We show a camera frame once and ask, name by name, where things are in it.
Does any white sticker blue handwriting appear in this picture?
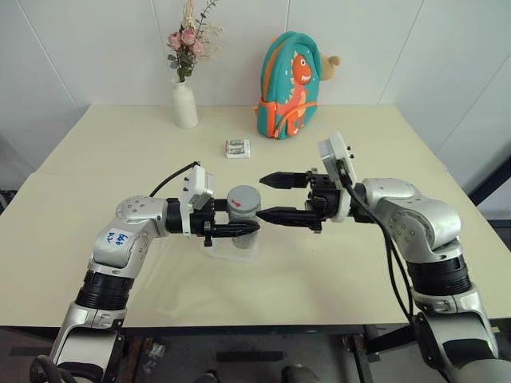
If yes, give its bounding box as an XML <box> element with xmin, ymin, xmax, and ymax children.
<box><xmin>101</xmin><ymin>228</ymin><xmax>131</xmax><ymax>249</ymax></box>

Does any pink dried flower bouquet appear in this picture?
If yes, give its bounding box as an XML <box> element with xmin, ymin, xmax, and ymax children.
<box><xmin>166</xmin><ymin>0</ymin><xmax>225</xmax><ymax>83</ymax></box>

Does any clear glass jar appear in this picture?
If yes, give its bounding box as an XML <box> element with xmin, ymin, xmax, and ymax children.
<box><xmin>228</xmin><ymin>215</ymin><xmax>257</xmax><ymax>251</ymax></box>

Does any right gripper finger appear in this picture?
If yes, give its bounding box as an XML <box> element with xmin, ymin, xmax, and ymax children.
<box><xmin>256</xmin><ymin>206</ymin><xmax>317</xmax><ymax>228</ymax></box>
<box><xmin>259</xmin><ymin>171</ymin><xmax>310</xmax><ymax>192</ymax></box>

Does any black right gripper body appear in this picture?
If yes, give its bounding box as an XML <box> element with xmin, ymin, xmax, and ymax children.
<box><xmin>304</xmin><ymin>169</ymin><xmax>343</xmax><ymax>234</ymax></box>

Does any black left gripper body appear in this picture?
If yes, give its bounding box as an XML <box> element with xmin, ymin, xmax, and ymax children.
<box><xmin>190</xmin><ymin>197</ymin><xmax>220</xmax><ymax>247</ymax></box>

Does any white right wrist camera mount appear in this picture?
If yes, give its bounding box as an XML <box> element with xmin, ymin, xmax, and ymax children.
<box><xmin>317</xmin><ymin>130</ymin><xmax>357</xmax><ymax>223</ymax></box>

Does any grey lidded clear container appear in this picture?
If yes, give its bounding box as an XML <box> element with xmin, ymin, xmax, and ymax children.
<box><xmin>226</xmin><ymin>184</ymin><xmax>262</xmax><ymax>219</ymax></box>

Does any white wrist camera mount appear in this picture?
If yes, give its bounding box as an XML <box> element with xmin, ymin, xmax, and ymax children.
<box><xmin>317</xmin><ymin>130</ymin><xmax>357</xmax><ymax>223</ymax></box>
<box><xmin>180</xmin><ymin>164</ymin><xmax>216</xmax><ymax>237</ymax></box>

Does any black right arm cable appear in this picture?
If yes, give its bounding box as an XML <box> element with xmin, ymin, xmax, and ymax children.
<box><xmin>337</xmin><ymin>157</ymin><xmax>454</xmax><ymax>383</ymax></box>

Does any brown teddy bear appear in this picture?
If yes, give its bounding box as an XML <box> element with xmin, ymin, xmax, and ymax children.
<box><xmin>319</xmin><ymin>51</ymin><xmax>343</xmax><ymax>82</ymax></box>

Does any white ceramic vase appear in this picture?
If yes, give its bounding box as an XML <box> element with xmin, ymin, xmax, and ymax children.
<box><xmin>171</xmin><ymin>77</ymin><xmax>200</xmax><ymax>130</ymax></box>

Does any small white green card box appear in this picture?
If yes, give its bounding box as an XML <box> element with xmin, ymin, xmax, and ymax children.
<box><xmin>224</xmin><ymin>138</ymin><xmax>252</xmax><ymax>160</ymax></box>

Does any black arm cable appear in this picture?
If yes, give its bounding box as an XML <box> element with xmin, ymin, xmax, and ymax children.
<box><xmin>149</xmin><ymin>160</ymin><xmax>202</xmax><ymax>198</ymax></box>
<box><xmin>337</xmin><ymin>157</ymin><xmax>454</xmax><ymax>383</ymax></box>

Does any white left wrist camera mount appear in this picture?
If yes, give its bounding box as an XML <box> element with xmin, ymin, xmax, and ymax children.
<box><xmin>180</xmin><ymin>164</ymin><xmax>216</xmax><ymax>237</ymax></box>

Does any dark blue metal frame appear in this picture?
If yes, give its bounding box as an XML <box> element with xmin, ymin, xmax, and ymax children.
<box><xmin>467</xmin><ymin>150</ymin><xmax>511</xmax><ymax>219</ymax></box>

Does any black table frame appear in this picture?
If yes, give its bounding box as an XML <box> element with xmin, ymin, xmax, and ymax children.
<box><xmin>0</xmin><ymin>314</ymin><xmax>511</xmax><ymax>365</ymax></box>

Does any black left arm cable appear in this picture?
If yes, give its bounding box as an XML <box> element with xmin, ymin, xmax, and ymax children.
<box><xmin>149</xmin><ymin>160</ymin><xmax>202</xmax><ymax>198</ymax></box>

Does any teal dinosaur backpack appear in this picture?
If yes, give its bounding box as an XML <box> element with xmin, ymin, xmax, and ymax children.
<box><xmin>255</xmin><ymin>32</ymin><xmax>323</xmax><ymax>140</ymax></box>

